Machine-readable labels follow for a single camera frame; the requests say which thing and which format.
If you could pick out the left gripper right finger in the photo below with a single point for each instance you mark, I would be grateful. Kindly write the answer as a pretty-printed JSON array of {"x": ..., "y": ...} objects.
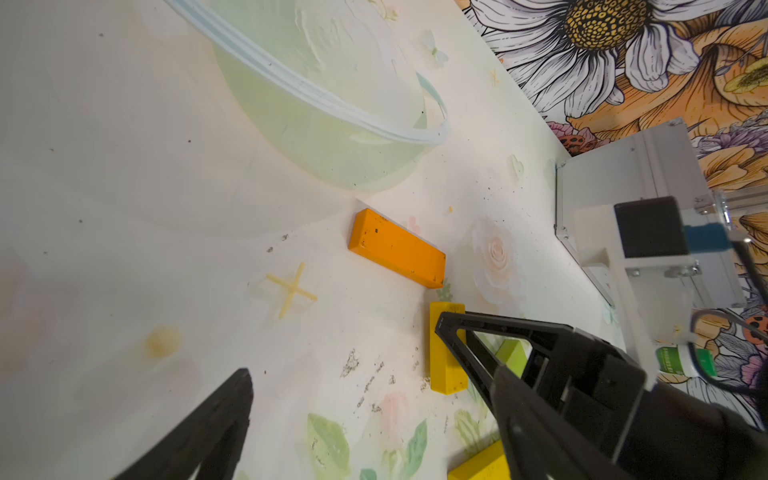
[{"x": 568, "y": 414}]

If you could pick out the white green-capped bottle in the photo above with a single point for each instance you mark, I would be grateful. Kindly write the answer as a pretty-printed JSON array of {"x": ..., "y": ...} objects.
[{"x": 678, "y": 360}]

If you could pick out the yellow small block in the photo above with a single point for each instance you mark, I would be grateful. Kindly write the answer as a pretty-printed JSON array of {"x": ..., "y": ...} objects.
[{"x": 446, "y": 375}]

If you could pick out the silver metal case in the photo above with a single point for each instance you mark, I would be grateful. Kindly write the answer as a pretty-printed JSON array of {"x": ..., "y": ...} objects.
[{"x": 655, "y": 162}]

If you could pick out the lime green block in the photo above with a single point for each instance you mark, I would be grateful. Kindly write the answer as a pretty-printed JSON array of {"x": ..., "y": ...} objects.
[{"x": 514, "y": 353}]

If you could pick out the orange block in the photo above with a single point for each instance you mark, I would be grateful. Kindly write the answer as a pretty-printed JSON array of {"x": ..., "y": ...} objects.
[{"x": 389, "y": 245}]

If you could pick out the clear glass bowl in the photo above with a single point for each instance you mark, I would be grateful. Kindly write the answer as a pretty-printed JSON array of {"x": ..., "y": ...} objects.
[{"x": 327, "y": 84}]

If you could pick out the yellow long block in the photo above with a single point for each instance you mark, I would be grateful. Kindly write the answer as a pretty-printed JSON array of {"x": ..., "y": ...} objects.
[{"x": 489, "y": 464}]

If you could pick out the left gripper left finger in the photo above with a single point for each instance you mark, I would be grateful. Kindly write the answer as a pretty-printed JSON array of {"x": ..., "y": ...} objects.
[{"x": 208, "y": 443}]

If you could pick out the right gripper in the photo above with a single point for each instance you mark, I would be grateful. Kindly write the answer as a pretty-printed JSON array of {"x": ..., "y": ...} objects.
[{"x": 676, "y": 436}]

